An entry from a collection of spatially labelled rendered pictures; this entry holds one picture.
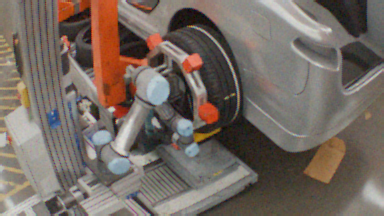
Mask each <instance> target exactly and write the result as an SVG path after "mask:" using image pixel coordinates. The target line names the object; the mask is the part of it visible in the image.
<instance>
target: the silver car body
mask: <svg viewBox="0 0 384 216"><path fill-rule="evenodd" d="M117 2H118V6H117V7H118V20H119V22H121V24H122V25H125V27H127V28H128V29H130V30H131V32H133V33H135V35H137V36H139V37H141V39H143V40H144V41H146V39H147V38H148V37H149V36H152V35H154V34H156V33H159V35H160V36H161V37H162V36H164V35H165V34H166V27H167V23H168V20H169V18H170V16H171V14H173V12H174V11H175V10H177V9H179V8H181V7H187V6H189V7H193V8H196V9H198V10H200V11H201V12H202V13H205V14H206V15H207V16H208V17H210V18H211V19H212V20H213V22H215V23H216V25H217V26H218V28H220V30H221V31H222V33H223V34H224V35H225V37H226V39H227V41H228V43H229V45H230V47H231V49H232V52H233V54H234V55H235V57H236V59H237V63H238V66H239V70H240V74H241V79H242V86H243V94H244V111H243V116H244V117H245V118H246V119H247V120H248V121H250V122H251V123H252V124H254V125H255V127H256V128H258V129H259V130H260V131H262V132H263V133H264V134H266V135H267V137H269V138H270V139H271V140H273V141H274V142H275V143H276V144H277V145H278V146H280V147H281V148H282V149H283V150H286V151H288V152H301V151H305V150H309V149H312V148H314V147H317V146H319V145H320V144H322V143H324V142H326V141H327V140H329V139H330V138H332V137H333V136H335V135H336V134H337V133H338V132H340V131H342V130H343V129H344V128H345V127H346V126H347V125H349V124H350V123H351V122H352V121H353V120H355V119H356V118H357V117H358V116H359V115H360V114H361V113H363V111H364V110H366V109H367V108H368V107H369V106H370V104H372V103H373V102H374V101H375V100H376V99H377V98H378V96H380V95H381V94H382V93H383V92H384V0H118V1H117Z"/></svg>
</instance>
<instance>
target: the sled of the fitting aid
mask: <svg viewBox="0 0 384 216"><path fill-rule="evenodd" d="M156 148H157V154H158V155H159V156H160V157H161V158H162V159H163V160H164V161H165V162H166V163H167V164H168V165H169V166H170V167H171V168H172V169H173V170H174V171H175V172H177V173H178V174H179V175H180V176H181V178H182V179H183V180H184V181H186V182H187V183H188V184H189V185H190V186H191V187H193V188H194V189H195V190H196V191H197V192H198V191H199V190H201V189H203V188H205V187H207V186H208V185H211V184H213V183H215V182H216V181H218V180H220V179H222V178H223V177H225V176H227V175H229V174H231V173H232V172H234V171H236V170H238V164H239V162H237V161H236V160H235V162H234V163H233V164H231V165H230V166H228V167H227V168H225V169H223V170H221V171H219V172H217V173H216V174H214V175H212V176H210V177H208V178H206V179H205V180H201V181H199V180H198V179H197V178H196V177H195V176H194V175H193V174H192V173H190V172H189V171H188V170H187V169H186V168H185V167H184V166H183V165H182V164H181V163H180V162H179V161H178V160H177V159H175V158H174V157H173V156H172V155H171V154H170V153H169V152H168V151H167V145H166V144H165V142H164V143H162V144H161V145H159V146H158V145H157V146H156Z"/></svg>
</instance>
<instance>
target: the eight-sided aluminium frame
mask: <svg viewBox="0 0 384 216"><path fill-rule="evenodd" d="M162 52H163V53H165V54H166V55H167V56H169V57H170V58H172V59H174V60H175V61H176V62H177V63H178V64H179V66H180V68H181V70H182V72H183V74H184V76H185V78H186V80H187V82H188V84H189V86H190V89H191V91H192V94H193V106H194V121H193V122H192V126H193V130H194V129H197V128H199V127H201V126H203V125H205V122H204V121H203V120H202V119H200V118H199V117H198V107H199V106H201V105H203V104H206V91H205V88H204V86H203V84H202V82H201V80H200V78H199V76H198V74H197V72H196V71H194V72H191V75H192V77H191V75H190V73H189V74H187V72H186V71H185V69H184V67H183V66H182V62H183V61H184V59H185V58H186V57H187V56H189V55H188V54H186V53H184V52H183V51H181V50H180V49H178V48H177V47H176V46H174V45H172V44H170V42H168V41H165V42H162V43H160V44H158V45H157V46H156V47H155V48H154V49H153V50H152V51H151V52H150V53H149V54H148V55H147V58H146V59H147V66H149V67H151V68H152V69H155V68H158V67H159V65H158V55H159V54H161V53H162ZM152 61H153V63H152ZM192 78H193V79H192ZM193 80H194V81H193ZM194 82H195V83H194ZM195 84H196V85H195ZM196 86H197V87H196Z"/></svg>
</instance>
